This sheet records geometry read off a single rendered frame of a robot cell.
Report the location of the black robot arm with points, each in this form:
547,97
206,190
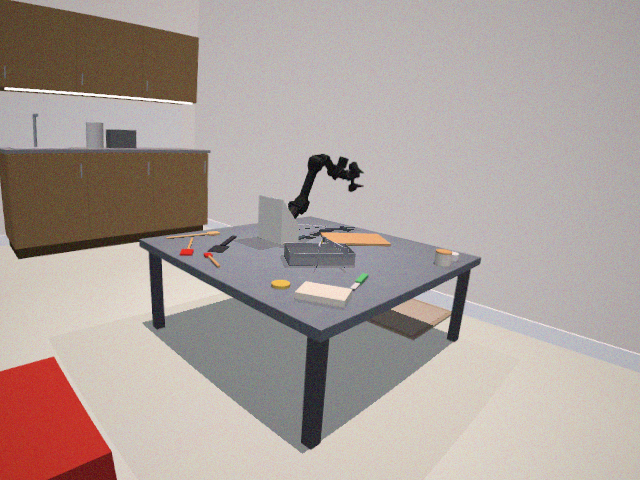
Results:
315,164

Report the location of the dark grey spatula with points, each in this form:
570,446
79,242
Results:
222,247

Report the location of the yellow round disc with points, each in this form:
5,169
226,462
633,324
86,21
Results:
280,284

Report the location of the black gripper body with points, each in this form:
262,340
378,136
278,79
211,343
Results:
352,186

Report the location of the light wooden board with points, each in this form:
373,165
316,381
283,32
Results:
357,239

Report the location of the grey cylindrical jar with orange lid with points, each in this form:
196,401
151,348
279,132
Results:
443,257

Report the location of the red spatula with tan handle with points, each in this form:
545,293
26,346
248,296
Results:
188,251

